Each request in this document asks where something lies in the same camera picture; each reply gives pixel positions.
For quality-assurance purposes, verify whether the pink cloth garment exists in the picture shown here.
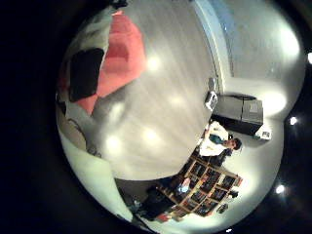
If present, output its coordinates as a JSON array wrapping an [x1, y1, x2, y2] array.
[[72, 11, 148, 115]]

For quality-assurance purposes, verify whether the white device at table edge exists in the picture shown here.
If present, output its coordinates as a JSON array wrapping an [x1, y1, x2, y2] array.
[[204, 91, 218, 111]]

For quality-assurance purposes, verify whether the person in white shirt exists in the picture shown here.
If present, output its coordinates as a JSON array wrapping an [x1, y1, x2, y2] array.
[[198, 120, 243, 159]]

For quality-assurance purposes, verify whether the black bulky object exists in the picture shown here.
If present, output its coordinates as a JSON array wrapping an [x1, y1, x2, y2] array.
[[139, 186, 176, 222]]

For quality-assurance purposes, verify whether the black cabinet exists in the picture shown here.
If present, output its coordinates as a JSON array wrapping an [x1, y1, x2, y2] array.
[[211, 94, 265, 137]]

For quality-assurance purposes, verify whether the wooden cubby shelf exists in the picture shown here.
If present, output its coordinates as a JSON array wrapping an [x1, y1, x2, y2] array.
[[162, 155, 244, 218]]

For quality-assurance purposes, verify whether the small white box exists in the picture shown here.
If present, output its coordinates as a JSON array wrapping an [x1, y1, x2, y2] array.
[[256, 125, 272, 141]]

